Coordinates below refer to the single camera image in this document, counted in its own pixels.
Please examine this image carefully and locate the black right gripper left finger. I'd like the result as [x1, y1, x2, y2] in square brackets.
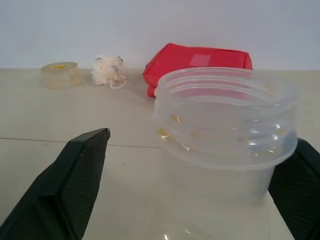
[0, 127, 111, 240]

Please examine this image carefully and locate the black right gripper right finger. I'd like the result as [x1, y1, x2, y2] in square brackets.
[267, 137, 320, 240]

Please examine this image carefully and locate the clear plastic jar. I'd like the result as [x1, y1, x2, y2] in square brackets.
[151, 66, 300, 240]

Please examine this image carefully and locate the clear tape roll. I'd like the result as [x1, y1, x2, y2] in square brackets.
[40, 61, 84, 90]

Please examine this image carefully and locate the white mesh bath sponge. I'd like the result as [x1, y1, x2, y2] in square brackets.
[90, 55, 128, 89]

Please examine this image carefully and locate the red fabric pouch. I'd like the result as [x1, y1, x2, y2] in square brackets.
[142, 42, 253, 98]

